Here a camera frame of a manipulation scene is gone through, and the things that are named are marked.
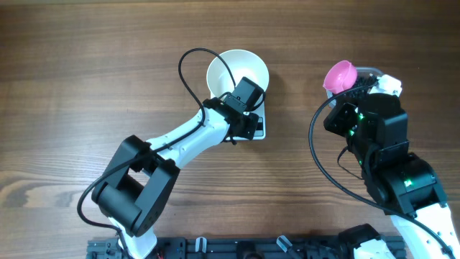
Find pink plastic measuring scoop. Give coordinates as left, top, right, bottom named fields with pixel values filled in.
left=323, top=60, right=358, bottom=94

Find black beans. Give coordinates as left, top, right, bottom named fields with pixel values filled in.
left=354, top=74, right=377, bottom=88

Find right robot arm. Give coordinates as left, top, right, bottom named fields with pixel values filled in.
left=323, top=86, right=459, bottom=258

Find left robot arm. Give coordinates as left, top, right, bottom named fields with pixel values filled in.
left=91, top=77, right=265, bottom=258

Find white digital kitchen scale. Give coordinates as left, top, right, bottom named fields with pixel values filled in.
left=243, top=103, right=267, bottom=140

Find white bowl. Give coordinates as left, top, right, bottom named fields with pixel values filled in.
left=206, top=49, right=270, bottom=98

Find clear plastic food container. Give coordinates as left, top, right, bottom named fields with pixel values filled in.
left=326, top=67, right=384, bottom=109

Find right black camera cable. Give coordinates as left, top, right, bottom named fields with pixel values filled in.
left=308, top=83, right=457, bottom=258

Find black camera cable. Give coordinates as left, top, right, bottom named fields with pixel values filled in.
left=308, top=83, right=457, bottom=258
left=76, top=47, right=238, bottom=259

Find left black camera cable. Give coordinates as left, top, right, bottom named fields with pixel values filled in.
left=76, top=47, right=238, bottom=259

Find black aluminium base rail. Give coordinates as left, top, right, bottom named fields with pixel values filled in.
left=86, top=236, right=345, bottom=259

